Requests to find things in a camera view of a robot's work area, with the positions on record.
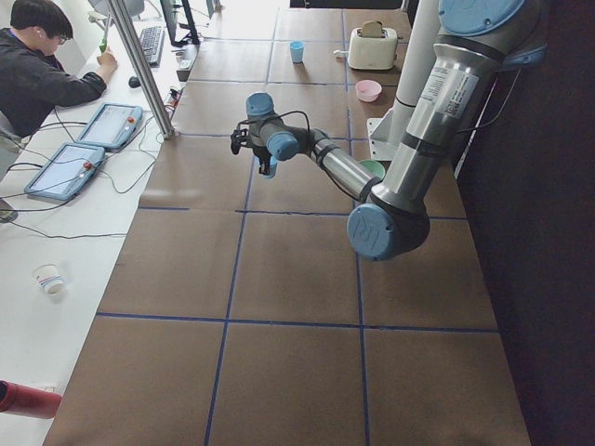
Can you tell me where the black keyboard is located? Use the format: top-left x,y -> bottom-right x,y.
139,26 -> 165,68

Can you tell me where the teach pendant near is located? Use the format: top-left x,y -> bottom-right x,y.
24,142 -> 105,202

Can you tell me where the green bowl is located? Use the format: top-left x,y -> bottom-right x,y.
359,159 -> 386,178

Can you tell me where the black computer mouse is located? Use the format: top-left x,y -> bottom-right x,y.
128,76 -> 140,88

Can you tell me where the teach pendant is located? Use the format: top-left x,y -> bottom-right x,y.
24,142 -> 105,202
76,102 -> 143,151

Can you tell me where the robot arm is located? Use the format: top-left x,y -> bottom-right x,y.
231,1 -> 549,261

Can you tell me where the teach pendant far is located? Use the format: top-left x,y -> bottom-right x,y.
76,102 -> 143,151

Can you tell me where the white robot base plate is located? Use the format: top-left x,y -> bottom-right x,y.
366,115 -> 403,162

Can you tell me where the seated person in black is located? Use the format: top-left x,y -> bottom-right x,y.
1,0 -> 118,138

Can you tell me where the aluminium frame post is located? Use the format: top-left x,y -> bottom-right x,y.
107,0 -> 175,140

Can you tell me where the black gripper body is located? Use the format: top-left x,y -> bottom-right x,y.
231,119 -> 270,163

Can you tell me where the cream toaster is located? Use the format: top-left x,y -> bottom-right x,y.
347,28 -> 398,71

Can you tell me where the light blue cup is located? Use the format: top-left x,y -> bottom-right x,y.
289,41 -> 305,64
263,157 -> 277,179

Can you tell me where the black monitor stand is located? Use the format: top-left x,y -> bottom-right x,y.
159,0 -> 200,47

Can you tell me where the pink bowl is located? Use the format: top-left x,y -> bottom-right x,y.
355,79 -> 382,103

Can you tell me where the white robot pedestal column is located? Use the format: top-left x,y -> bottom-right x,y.
391,0 -> 440,140

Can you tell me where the toast slice in toaster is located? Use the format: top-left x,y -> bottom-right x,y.
361,20 -> 383,38

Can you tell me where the paper cup on side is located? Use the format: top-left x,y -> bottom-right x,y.
33,264 -> 65,295

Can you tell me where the brown paper table cover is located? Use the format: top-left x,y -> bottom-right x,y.
46,1 -> 529,445

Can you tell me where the red cylinder object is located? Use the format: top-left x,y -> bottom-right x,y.
1,380 -> 62,419

